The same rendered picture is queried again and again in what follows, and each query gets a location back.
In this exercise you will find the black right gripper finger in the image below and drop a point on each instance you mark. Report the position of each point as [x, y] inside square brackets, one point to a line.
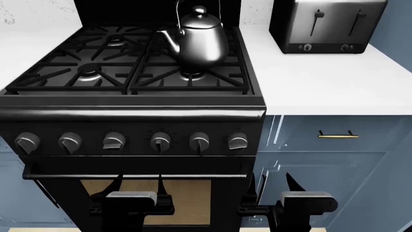
[252, 187]
[294, 184]

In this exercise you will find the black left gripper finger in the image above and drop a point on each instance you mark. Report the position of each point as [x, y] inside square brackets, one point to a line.
[162, 187]
[116, 186]

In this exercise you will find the steel stove knob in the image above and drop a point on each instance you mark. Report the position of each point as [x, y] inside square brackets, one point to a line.
[160, 141]
[27, 142]
[199, 142]
[70, 142]
[238, 142]
[114, 141]

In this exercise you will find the black gas range stove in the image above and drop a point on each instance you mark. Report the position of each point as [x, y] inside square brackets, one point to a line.
[128, 116]

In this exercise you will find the round steel gas burner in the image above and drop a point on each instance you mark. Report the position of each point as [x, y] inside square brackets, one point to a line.
[116, 39]
[190, 76]
[88, 73]

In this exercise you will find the black cast iron stove grate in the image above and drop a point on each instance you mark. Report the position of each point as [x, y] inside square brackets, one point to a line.
[154, 70]
[77, 56]

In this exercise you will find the blue cabinet door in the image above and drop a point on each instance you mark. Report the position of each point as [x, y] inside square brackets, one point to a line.
[331, 169]
[19, 183]

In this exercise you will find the black oven door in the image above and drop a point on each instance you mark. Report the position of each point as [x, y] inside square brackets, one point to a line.
[64, 193]

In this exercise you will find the blue cabinet drawer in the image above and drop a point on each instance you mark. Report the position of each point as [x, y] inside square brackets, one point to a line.
[370, 125]

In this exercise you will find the round toaster dial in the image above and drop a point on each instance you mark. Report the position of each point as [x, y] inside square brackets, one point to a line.
[345, 47]
[308, 47]

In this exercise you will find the shiny steel kettle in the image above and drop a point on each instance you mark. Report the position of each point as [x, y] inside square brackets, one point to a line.
[202, 43]

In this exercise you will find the steel and black toaster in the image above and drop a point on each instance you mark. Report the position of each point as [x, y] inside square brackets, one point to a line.
[334, 26]

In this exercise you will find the black toaster lever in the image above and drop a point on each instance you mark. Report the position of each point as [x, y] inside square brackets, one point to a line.
[360, 15]
[318, 15]

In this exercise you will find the grey gripper camera box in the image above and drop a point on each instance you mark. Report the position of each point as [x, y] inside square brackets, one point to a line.
[132, 195]
[305, 196]

